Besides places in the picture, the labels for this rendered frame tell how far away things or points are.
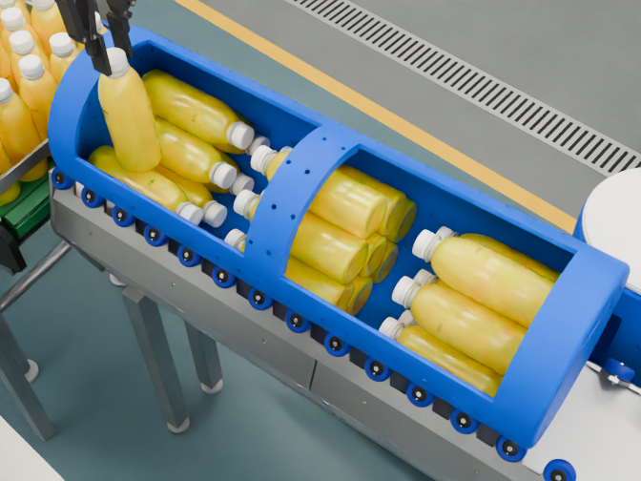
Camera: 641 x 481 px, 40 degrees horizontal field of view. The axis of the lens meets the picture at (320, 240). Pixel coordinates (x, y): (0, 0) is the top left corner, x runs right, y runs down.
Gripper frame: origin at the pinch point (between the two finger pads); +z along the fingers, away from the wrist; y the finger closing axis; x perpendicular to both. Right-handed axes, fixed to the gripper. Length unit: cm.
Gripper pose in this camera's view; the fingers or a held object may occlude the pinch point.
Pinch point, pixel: (109, 45)
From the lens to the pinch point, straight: 131.4
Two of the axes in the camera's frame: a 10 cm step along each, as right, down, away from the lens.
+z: 0.1, 6.1, 7.9
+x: -8.2, -4.5, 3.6
